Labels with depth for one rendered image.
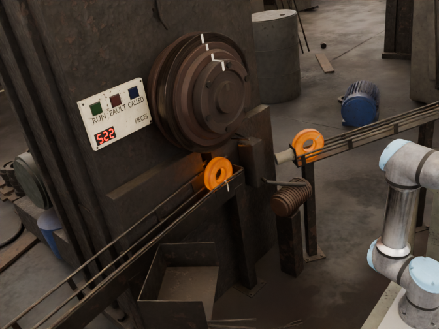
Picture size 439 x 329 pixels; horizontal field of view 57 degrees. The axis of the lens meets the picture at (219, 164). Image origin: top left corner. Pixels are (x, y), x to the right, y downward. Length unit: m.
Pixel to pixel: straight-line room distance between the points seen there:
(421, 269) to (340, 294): 0.75
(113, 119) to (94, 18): 0.34
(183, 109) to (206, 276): 0.61
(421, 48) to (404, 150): 2.82
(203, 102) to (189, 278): 0.63
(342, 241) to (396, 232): 1.02
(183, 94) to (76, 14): 0.43
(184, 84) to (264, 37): 2.86
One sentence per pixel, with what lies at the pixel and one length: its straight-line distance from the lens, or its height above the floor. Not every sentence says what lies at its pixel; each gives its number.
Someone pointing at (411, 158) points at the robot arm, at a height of 0.98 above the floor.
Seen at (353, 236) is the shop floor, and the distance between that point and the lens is 2.55.
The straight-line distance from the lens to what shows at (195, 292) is 1.46.
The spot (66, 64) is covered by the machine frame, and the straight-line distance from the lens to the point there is 1.41.
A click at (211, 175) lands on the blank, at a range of 1.73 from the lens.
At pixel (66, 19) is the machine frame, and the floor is 1.49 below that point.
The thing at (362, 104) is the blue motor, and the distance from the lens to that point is 3.62.
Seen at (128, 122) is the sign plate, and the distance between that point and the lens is 1.53.
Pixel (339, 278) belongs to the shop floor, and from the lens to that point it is 2.29.
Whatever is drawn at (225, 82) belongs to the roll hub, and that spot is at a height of 1.17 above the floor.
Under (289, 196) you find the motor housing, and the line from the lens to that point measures 1.96.
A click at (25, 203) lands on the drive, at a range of 3.12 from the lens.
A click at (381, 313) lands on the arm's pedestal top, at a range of 1.77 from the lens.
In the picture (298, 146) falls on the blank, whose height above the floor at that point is 0.72.
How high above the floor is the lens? 1.64
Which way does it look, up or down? 29 degrees down
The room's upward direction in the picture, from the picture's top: 10 degrees counter-clockwise
